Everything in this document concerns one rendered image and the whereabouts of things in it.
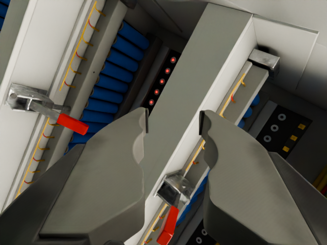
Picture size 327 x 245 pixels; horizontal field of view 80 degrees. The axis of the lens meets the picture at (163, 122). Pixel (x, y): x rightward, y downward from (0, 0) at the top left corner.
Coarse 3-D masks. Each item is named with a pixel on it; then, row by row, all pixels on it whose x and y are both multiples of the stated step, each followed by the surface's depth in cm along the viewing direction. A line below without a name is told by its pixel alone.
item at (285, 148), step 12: (276, 108) 32; (276, 120) 32; (288, 120) 31; (300, 120) 30; (264, 132) 33; (276, 132) 32; (288, 132) 31; (300, 132) 30; (264, 144) 33; (276, 144) 32; (288, 144) 31; (192, 240) 38; (204, 240) 36
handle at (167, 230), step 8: (176, 200) 19; (184, 200) 20; (176, 208) 17; (168, 216) 16; (176, 216) 16; (168, 224) 15; (160, 232) 15; (168, 232) 14; (160, 240) 14; (168, 240) 14
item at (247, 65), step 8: (248, 64) 21; (240, 72) 21; (232, 88) 22; (216, 112) 22; (192, 152) 23; (184, 168) 24; (184, 176) 24; (160, 208) 25; (160, 216) 25; (144, 232) 26
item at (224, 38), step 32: (224, 32) 17; (256, 32) 18; (288, 32) 16; (192, 64) 19; (224, 64) 17; (256, 64) 21; (288, 64) 22; (160, 96) 20; (192, 96) 18; (224, 96) 22; (160, 128) 20; (192, 128) 19; (256, 128) 33; (160, 160) 20; (192, 224) 37
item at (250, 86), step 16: (240, 80) 20; (256, 80) 21; (240, 96) 22; (224, 112) 22; (240, 112) 22; (192, 160) 22; (192, 176) 24; (192, 192) 24; (160, 224) 25; (144, 240) 24
